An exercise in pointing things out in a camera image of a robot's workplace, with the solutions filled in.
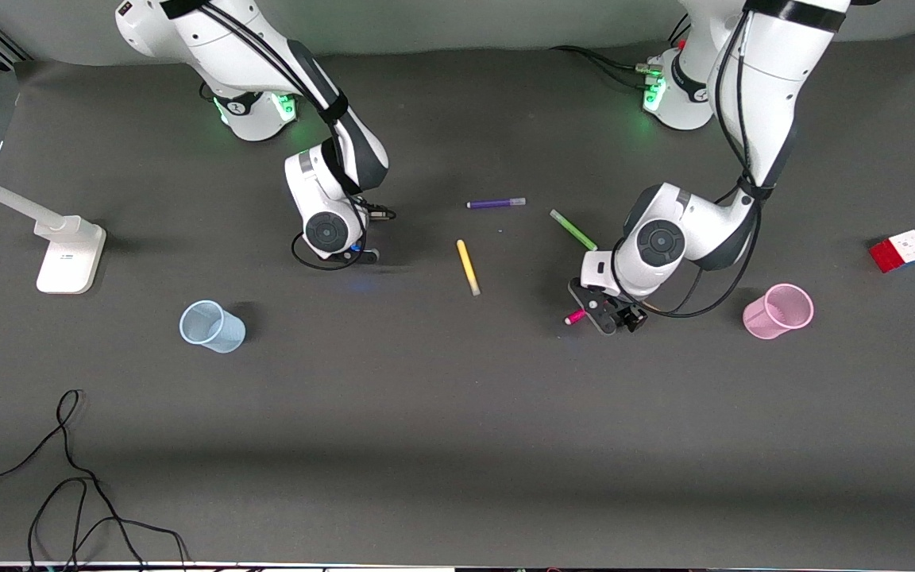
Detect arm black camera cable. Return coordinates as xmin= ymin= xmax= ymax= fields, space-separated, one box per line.
xmin=160 ymin=0 xmax=397 ymax=272
xmin=611 ymin=0 xmax=770 ymax=320

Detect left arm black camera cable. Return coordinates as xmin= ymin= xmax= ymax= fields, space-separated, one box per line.
xmin=611 ymin=0 xmax=770 ymax=320

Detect yellow marker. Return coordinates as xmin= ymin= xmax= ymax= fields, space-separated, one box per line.
xmin=456 ymin=239 xmax=481 ymax=297

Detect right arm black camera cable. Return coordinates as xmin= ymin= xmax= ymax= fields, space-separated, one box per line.
xmin=160 ymin=0 xmax=397 ymax=272

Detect colourful puzzle cube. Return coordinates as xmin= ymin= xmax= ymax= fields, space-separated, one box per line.
xmin=869 ymin=230 xmax=915 ymax=274

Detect white desk stand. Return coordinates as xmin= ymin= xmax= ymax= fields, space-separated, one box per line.
xmin=0 ymin=161 xmax=107 ymax=296

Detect translucent blue plastic cup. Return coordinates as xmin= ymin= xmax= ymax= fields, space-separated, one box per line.
xmin=180 ymin=300 xmax=246 ymax=354

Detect left arm base black cables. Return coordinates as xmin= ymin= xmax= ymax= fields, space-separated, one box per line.
xmin=549 ymin=16 xmax=693 ymax=92

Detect translucent pink plastic cup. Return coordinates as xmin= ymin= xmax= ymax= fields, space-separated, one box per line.
xmin=743 ymin=284 xmax=814 ymax=341

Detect thin black loose cable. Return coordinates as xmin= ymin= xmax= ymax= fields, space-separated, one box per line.
xmin=0 ymin=388 xmax=189 ymax=570

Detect green marker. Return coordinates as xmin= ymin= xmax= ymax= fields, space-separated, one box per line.
xmin=550 ymin=209 xmax=599 ymax=253

